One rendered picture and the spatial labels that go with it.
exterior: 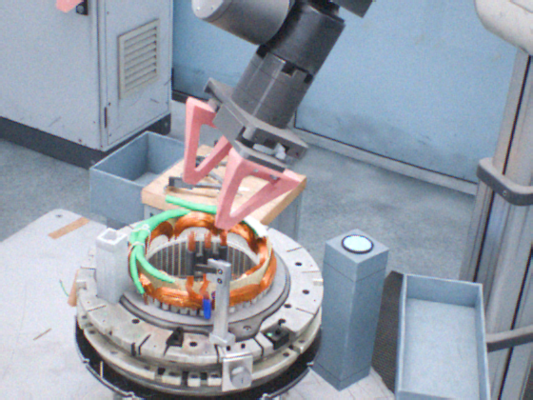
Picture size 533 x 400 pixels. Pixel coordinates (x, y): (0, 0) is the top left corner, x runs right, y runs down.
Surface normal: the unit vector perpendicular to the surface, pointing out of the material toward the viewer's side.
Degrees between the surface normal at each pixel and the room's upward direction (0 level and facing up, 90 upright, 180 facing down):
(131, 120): 89
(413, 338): 0
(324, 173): 0
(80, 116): 90
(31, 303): 0
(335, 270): 90
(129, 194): 90
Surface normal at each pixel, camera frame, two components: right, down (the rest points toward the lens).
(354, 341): 0.65, 0.42
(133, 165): 0.89, 0.29
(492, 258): -0.92, 0.15
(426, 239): 0.07, -0.86
